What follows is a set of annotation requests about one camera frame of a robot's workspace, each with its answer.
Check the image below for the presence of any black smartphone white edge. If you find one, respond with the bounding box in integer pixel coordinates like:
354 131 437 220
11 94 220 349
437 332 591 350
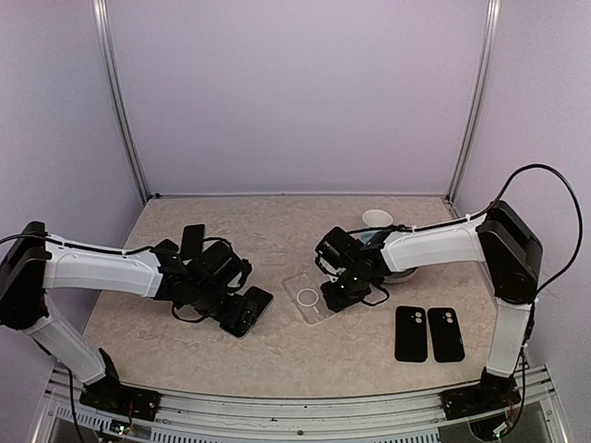
219 286 273 339

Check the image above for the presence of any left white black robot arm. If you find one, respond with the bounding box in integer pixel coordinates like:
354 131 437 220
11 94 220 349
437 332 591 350
1 221 273 411

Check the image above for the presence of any black smartphone upright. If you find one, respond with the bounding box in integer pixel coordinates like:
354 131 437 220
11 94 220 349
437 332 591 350
179 224 205 260

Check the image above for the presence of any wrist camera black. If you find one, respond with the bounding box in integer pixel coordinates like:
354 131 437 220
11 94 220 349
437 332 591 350
187 237 252 293
315 226 364 277

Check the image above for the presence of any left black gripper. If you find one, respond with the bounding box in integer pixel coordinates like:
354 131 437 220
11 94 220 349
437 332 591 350
190 282 258 332

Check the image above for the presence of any clear transparent phone case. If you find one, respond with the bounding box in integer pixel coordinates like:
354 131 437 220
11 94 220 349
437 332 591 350
282 272 333 326

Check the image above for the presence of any right aluminium corner post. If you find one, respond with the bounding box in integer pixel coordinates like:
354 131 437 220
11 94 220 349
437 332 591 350
446 0 502 206

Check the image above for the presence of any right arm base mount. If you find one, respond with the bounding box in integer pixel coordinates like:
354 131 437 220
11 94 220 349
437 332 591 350
440 378 521 420

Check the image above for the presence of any aluminium front rail frame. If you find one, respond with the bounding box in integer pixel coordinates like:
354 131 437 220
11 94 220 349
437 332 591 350
31 364 569 443

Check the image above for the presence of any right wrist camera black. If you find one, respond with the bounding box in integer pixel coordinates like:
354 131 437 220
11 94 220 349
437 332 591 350
315 226 364 277

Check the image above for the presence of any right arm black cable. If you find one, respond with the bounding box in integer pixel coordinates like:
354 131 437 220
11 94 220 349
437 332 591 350
487 163 584 296

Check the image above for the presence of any black phone case right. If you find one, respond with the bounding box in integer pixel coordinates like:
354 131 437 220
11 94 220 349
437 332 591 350
428 307 465 364

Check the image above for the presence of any left aluminium corner post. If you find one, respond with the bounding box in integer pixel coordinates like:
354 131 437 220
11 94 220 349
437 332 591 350
92 0 151 205

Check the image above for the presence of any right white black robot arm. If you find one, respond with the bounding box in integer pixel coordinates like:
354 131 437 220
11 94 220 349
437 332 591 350
315 200 543 410

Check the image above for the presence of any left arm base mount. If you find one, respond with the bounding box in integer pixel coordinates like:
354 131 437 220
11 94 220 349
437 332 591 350
79 372 162 422

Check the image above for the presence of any white blue mug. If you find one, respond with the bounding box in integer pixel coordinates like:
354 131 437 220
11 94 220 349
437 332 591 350
360 209 393 244

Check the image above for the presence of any black phone case left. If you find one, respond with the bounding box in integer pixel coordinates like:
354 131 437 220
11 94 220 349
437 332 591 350
394 305 428 363

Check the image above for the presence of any aluminium corner post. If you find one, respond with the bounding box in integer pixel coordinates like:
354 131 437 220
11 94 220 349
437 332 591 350
92 0 151 205
446 0 502 206

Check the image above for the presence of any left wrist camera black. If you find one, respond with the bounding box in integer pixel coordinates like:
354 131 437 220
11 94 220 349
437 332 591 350
187 237 252 293

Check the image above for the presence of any black phone case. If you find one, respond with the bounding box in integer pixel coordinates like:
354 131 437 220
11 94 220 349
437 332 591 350
394 305 428 363
428 307 465 364

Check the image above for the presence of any white saucer plate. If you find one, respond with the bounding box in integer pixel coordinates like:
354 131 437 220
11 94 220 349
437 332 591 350
383 268 417 284

